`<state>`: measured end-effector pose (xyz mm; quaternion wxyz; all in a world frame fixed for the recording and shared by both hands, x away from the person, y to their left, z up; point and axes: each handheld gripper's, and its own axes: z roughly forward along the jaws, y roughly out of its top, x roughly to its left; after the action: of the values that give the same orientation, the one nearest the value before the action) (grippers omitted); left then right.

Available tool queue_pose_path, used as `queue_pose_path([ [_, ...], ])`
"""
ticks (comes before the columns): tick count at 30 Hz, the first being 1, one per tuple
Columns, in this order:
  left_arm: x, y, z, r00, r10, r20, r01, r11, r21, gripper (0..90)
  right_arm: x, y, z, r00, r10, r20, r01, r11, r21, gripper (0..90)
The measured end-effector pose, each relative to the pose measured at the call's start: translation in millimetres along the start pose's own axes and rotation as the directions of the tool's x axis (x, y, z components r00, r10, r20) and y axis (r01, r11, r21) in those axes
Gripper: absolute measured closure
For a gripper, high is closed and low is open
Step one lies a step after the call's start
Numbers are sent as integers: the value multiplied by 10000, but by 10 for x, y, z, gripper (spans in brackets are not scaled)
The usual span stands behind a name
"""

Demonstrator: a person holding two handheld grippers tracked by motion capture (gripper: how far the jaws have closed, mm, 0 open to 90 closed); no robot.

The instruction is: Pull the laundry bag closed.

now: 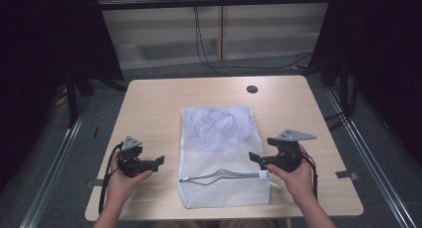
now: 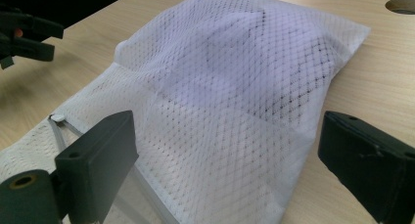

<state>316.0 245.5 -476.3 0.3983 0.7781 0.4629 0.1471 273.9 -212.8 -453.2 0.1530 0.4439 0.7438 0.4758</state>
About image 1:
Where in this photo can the person's right hand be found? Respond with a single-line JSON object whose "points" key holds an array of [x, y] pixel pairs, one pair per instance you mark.
{"points": [[298, 184]]}

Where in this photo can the grey tape strip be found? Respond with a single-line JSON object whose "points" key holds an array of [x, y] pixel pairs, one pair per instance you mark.
{"points": [[346, 175], [95, 183]]}

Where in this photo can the black metal stand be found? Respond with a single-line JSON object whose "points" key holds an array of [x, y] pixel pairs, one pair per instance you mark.
{"points": [[71, 102], [345, 88]]}

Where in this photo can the aluminium floor rail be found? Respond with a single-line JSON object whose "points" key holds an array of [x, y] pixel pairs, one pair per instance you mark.
{"points": [[53, 175], [371, 161]]}

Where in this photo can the black curtain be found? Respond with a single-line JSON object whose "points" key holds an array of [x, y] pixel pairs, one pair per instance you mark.
{"points": [[49, 39], [381, 39]]}

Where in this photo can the black horizontal bar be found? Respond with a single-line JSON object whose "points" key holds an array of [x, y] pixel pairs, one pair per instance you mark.
{"points": [[212, 3]]}

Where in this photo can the metal zipper pull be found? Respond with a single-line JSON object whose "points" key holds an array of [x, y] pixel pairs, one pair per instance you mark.
{"points": [[184, 180]]}

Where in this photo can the black round table grommet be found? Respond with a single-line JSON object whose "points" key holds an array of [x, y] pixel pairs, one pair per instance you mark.
{"points": [[252, 89]]}

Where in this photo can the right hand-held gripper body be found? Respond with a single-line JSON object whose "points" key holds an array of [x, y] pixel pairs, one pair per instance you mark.
{"points": [[287, 160]]}

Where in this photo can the white mesh laundry bag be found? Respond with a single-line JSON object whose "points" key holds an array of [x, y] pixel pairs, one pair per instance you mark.
{"points": [[225, 155]]}

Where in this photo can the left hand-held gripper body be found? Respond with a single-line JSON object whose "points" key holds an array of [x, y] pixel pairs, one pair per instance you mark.
{"points": [[130, 163]]}

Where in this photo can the pale crumpled cloth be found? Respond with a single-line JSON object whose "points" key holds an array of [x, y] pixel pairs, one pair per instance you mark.
{"points": [[215, 123]]}

